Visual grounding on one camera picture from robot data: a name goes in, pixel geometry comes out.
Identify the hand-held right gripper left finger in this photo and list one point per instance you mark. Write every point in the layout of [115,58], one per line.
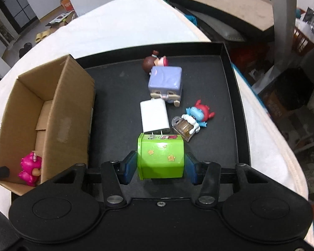
[128,167]

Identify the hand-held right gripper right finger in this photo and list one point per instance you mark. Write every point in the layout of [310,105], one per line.
[192,169]

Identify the green box toy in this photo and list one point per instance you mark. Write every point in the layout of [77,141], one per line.
[161,159]

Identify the blue monster figure with mug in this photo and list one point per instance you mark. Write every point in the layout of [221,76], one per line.
[196,112]

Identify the white charger plug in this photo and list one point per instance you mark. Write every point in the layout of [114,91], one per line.
[154,115]

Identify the brown cardboard box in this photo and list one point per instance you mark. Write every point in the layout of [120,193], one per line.
[68,109]

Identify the purple cube toy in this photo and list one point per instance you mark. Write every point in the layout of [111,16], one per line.
[164,79]

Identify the brown-haired doll figure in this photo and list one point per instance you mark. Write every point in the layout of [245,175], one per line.
[149,64]

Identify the pink unicorn figure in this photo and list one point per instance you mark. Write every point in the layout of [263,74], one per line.
[28,166]

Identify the black slipper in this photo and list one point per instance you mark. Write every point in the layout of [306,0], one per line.
[26,46]
[22,53]

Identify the black bin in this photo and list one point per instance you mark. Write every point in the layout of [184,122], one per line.
[294,89]

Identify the yellow slipper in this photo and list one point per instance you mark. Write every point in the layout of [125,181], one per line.
[45,34]
[37,39]

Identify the grey cushion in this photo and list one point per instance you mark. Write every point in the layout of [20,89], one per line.
[225,32]

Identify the black tray with brown inside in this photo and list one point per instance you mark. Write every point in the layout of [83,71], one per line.
[238,10]

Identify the orange carton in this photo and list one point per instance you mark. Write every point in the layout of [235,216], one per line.
[66,5]

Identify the grey desk frame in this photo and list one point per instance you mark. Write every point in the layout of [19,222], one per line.
[282,18]

